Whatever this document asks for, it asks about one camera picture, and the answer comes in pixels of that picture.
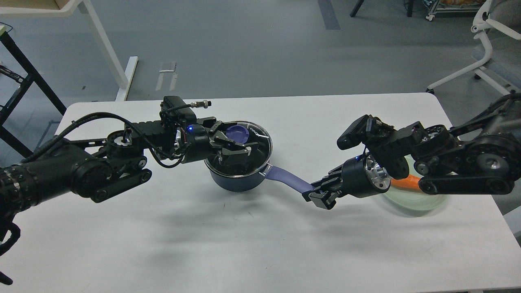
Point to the white desk frame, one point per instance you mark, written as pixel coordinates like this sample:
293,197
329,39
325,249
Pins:
65,8

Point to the pale green plate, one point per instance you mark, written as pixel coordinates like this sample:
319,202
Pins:
416,201

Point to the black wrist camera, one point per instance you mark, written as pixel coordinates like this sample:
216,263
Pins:
176,113
367,130

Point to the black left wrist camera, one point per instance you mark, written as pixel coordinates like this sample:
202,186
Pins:
176,113

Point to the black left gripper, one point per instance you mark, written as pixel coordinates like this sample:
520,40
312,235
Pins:
197,142

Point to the orange toy carrot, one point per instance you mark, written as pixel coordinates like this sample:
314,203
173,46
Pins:
410,183

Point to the black metal rack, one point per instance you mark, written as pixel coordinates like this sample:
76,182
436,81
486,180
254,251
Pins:
24,83

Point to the dark blue saucepan purple handle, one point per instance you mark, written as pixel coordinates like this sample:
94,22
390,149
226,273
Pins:
270,172

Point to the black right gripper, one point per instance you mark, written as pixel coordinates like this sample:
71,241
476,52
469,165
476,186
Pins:
360,176

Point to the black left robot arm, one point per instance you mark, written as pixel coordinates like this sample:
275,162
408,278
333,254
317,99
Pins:
99,169

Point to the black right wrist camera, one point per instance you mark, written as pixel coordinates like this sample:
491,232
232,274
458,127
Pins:
367,130

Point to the white office chair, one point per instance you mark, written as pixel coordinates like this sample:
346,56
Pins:
497,26

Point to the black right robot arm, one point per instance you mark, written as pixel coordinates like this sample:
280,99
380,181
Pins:
481,156

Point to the wheeled cart base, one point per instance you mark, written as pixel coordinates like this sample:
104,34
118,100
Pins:
451,8

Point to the glass pot lid purple knob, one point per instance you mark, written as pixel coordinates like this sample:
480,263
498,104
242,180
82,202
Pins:
259,151

